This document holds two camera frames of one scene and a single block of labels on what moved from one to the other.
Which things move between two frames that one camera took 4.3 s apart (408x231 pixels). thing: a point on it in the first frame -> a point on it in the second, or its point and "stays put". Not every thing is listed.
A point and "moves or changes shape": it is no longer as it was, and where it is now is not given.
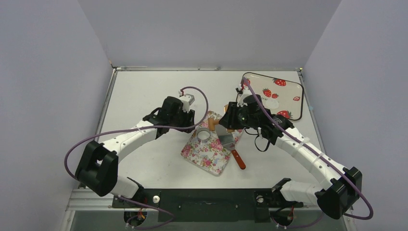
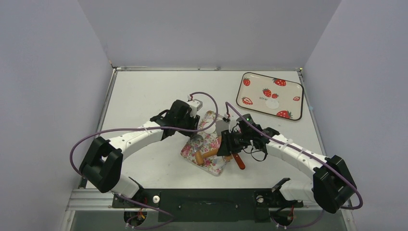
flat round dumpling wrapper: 271,104 stays put
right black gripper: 226,119 -> 225,144
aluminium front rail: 82,199 stays put
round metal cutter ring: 203,134 moves or changes shape
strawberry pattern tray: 279,96 stays put
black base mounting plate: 216,205 stays put
